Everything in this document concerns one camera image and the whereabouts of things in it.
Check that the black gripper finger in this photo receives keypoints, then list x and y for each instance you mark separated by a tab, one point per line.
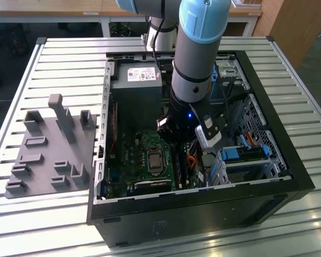
166	129

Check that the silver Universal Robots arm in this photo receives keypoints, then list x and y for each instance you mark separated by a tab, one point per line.
195	53

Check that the silver CPU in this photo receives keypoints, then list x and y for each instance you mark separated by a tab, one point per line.
155	162

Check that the grey power supply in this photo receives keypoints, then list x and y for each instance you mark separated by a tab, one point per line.
133	101

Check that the grey metal drive cage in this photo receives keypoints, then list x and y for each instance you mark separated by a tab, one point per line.
216	92

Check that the green motherboard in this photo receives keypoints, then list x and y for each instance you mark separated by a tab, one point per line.
128	166

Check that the blue drive carrier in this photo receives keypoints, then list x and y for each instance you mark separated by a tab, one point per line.
214	75

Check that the round grey speaker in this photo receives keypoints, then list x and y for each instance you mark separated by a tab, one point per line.
210	160

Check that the black graphics card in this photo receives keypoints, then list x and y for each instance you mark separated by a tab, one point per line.
152	186

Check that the hard disk in blue carrier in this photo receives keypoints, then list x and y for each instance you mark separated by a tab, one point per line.
230	155

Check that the black PC case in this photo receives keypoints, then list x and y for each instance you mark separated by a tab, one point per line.
176	222

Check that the grey parts rack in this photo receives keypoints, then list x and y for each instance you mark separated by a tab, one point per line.
45	166

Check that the wooden cabinet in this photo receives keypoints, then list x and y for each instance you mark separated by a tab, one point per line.
291	26

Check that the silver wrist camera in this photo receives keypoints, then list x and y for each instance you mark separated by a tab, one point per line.
206	142

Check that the black camera bracket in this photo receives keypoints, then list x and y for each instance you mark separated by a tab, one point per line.
216	128

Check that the wooden desk white frame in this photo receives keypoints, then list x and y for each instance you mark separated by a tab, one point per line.
69	8

